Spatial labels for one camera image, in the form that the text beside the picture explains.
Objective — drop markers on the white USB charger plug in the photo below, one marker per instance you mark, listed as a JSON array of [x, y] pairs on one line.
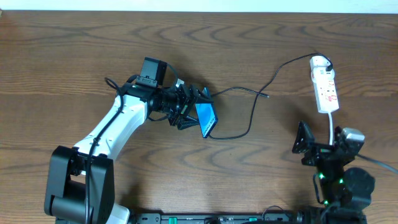
[[321, 61]]

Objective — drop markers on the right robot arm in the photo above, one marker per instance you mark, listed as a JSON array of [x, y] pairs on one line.
[[344, 193]]

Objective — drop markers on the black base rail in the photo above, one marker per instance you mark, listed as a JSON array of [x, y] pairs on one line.
[[272, 216]]

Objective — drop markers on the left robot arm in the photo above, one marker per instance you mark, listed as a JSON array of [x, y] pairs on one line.
[[80, 184]]

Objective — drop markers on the white power strip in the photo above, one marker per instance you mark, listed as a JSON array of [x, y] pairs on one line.
[[325, 90]]

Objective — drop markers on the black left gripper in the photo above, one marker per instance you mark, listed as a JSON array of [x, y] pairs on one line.
[[181, 104]]

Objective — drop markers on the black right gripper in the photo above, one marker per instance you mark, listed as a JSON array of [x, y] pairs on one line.
[[322, 149]]

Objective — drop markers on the blue Galaxy smartphone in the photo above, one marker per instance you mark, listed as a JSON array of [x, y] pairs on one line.
[[207, 117]]

